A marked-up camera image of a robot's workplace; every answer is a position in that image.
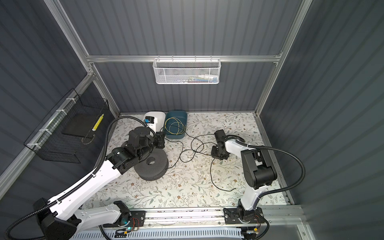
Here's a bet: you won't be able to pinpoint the white plastic tray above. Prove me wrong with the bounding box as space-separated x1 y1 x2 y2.
143 111 166 132

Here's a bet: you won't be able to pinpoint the black cable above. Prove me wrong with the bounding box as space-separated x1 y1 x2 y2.
163 131 238 193

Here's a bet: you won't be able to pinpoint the dark grey cable spool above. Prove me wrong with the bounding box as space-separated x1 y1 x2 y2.
134 149 169 182

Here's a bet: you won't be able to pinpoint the teal plastic tray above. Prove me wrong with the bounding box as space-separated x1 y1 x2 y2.
163 110 188 140

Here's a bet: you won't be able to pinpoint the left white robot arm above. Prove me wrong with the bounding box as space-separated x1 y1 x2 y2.
5 116 166 240

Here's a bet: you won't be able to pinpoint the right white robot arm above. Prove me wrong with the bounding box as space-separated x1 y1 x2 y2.
211 130 306 225

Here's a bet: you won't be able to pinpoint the yellow marker pen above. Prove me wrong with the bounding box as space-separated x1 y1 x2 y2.
92 114 105 132

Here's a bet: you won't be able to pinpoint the black flat pad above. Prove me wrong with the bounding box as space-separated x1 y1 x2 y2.
62 114 100 139

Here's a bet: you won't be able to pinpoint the items in white basket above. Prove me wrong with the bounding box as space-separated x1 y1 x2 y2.
177 74 220 84

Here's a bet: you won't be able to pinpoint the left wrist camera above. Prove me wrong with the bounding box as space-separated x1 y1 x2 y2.
144 116 158 132

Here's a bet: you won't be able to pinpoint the yellow cable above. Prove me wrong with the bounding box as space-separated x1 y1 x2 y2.
164 116 187 136

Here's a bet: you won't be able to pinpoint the black wire mesh basket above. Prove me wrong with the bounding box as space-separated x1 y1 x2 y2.
24 89 109 164

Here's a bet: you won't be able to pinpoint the white wire mesh basket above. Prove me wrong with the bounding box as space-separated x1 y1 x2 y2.
153 58 222 85

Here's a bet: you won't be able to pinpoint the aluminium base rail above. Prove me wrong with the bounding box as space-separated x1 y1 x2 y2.
131 205 307 230

